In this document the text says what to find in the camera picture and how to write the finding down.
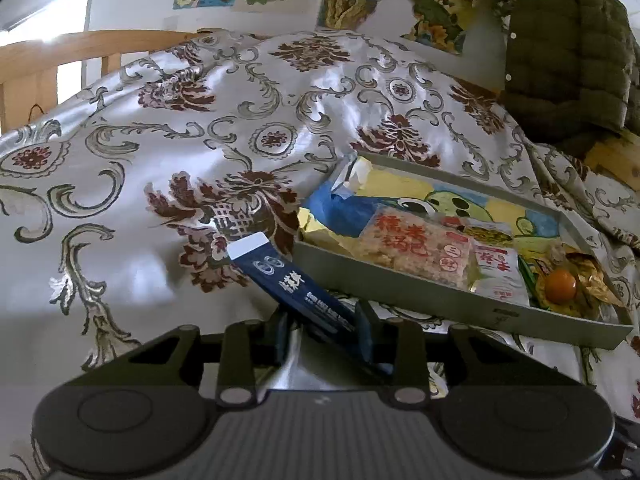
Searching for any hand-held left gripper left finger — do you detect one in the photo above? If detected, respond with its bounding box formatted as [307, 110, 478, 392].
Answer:
[125, 310, 289, 407]

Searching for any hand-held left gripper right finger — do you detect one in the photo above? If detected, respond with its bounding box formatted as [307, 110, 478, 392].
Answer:
[355, 301, 522, 406]

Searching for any dark blue snack packet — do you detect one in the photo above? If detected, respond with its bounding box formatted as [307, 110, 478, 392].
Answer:
[230, 232, 396, 376]

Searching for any grey rectangular tray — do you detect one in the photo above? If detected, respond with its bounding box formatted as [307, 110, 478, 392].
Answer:
[292, 152, 634, 351]

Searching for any clear rice cracker packet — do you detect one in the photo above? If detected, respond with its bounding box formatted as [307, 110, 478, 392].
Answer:
[357, 205, 482, 291]

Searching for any white green snack packet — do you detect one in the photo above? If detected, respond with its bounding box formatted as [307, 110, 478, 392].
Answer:
[470, 226, 531, 308]

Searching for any yellow snack packet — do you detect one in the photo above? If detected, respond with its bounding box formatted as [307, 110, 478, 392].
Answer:
[520, 255, 596, 319]

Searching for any small orange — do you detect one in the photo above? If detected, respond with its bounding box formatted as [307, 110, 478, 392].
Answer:
[544, 267, 579, 302]

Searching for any floral printed blanket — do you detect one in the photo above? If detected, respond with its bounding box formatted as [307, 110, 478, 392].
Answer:
[0, 30, 640, 480]

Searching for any olive puffer jacket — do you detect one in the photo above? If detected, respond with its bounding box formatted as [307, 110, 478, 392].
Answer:
[502, 0, 640, 153]

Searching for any window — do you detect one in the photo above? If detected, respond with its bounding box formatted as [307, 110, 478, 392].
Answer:
[0, 0, 97, 53]

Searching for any yellow brown wall poster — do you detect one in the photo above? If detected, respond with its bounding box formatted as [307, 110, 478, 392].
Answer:
[317, 0, 482, 56]

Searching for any wooden bed frame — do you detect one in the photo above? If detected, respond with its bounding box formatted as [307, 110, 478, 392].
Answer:
[0, 30, 640, 186]

